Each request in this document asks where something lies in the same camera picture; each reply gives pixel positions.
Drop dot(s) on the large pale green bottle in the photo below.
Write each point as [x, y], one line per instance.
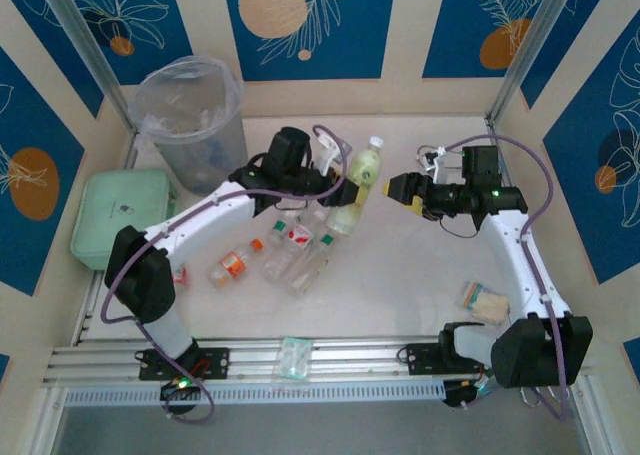
[365, 167]

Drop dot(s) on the clear bottle red white label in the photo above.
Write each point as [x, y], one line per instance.
[299, 236]

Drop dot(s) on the long clear bottle green cap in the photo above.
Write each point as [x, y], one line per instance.
[310, 267]

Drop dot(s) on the arm base controller board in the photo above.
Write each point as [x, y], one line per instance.
[180, 384]
[465, 392]

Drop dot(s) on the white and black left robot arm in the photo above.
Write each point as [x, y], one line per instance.
[200, 215]

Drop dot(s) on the grey translucent waste bin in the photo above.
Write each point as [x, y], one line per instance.
[210, 165]

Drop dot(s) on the clear plastic bin liner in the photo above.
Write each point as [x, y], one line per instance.
[150, 122]

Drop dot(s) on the clear bottle orange cap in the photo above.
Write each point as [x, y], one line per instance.
[232, 264]

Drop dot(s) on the beige bandage roll packet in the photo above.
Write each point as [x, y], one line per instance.
[482, 300]

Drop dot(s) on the crushed clear bottle red label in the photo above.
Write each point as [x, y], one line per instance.
[180, 275]

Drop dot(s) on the clear plastic packet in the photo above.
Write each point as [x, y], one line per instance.
[292, 357]

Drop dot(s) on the mint green lidded case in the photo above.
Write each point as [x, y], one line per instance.
[115, 200]

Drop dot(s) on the aluminium corner post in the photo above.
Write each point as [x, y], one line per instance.
[82, 40]
[535, 40]

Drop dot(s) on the aluminium rail frame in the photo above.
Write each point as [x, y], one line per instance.
[350, 360]

